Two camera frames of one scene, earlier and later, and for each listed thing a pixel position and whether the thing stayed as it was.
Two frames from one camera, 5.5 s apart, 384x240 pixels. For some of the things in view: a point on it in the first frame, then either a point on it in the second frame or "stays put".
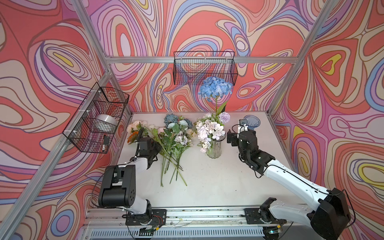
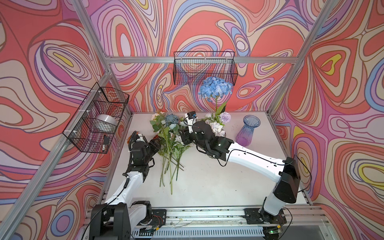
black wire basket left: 94,124 stays put
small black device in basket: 106,140 stays put
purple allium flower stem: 224,117 stays put
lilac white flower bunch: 174,145 stays put
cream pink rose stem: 133,126 to 159,119
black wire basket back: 193,67 stays put
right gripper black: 231,138 to 184,135
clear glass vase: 215,151 to 222,133
